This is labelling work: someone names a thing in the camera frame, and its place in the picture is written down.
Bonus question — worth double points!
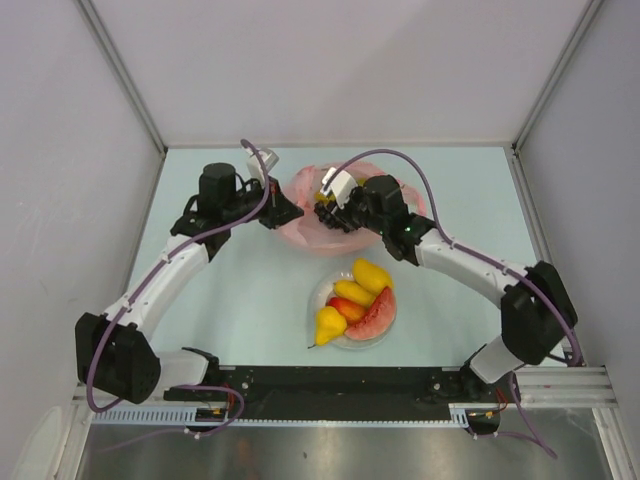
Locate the aluminium front rail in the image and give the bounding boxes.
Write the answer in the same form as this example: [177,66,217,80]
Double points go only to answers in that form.
[74,360,614,405]

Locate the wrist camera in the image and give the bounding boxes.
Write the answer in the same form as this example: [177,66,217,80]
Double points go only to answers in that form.
[320,167,358,209]
[240,139,279,187]

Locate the white paper plate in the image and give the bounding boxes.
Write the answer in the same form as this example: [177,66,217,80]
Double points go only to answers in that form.
[307,272,397,350]

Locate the right aluminium frame post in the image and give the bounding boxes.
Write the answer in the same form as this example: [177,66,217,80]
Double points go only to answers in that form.
[510,0,605,151]

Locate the red orange fake mango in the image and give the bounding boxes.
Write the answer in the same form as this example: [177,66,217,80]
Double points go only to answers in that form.
[327,297,367,325]

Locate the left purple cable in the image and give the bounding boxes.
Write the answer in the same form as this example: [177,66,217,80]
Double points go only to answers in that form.
[84,138,274,454]

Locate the yellow fake mango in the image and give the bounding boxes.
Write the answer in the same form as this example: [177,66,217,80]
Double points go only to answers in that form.
[352,258,394,295]

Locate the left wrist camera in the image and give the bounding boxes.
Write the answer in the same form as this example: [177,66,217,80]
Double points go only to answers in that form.
[240,139,279,187]

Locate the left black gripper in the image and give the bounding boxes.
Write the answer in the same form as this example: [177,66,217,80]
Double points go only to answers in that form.
[222,175,303,230]

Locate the white slotted cable duct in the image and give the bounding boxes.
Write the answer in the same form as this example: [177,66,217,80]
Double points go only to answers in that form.
[92,402,474,429]

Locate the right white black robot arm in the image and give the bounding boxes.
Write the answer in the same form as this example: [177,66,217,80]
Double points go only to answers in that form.
[321,172,577,401]

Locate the purple cable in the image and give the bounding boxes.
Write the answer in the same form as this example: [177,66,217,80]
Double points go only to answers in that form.
[319,148,584,459]
[84,138,274,454]

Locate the left aluminium frame post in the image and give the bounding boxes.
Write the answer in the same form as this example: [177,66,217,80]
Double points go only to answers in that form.
[73,0,168,159]

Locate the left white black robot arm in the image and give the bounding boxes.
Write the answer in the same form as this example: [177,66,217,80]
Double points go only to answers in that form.
[75,150,303,404]

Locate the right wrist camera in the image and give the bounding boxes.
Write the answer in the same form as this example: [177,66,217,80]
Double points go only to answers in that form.
[320,167,358,209]

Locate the aluminium frame post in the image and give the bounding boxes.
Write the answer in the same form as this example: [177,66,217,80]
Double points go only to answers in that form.
[510,0,605,151]
[73,0,168,159]

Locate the yellow fake pear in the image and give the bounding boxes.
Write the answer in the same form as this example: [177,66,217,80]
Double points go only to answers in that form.
[311,306,348,348]

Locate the fake watermelon slice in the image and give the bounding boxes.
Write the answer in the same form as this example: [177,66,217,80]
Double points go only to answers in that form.
[344,287,397,341]

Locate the black fake grapes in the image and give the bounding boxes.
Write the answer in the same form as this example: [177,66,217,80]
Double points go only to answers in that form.
[314,200,352,233]

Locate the pink plastic bag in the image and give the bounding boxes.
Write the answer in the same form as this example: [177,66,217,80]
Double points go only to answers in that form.
[277,162,428,257]

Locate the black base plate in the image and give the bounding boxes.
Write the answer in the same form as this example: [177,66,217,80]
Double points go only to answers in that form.
[163,364,522,422]

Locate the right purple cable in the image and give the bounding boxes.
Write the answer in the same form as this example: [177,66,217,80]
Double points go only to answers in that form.
[319,148,584,459]

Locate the yellow fake lemon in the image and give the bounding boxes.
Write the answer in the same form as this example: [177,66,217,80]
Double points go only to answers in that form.
[333,279,376,308]

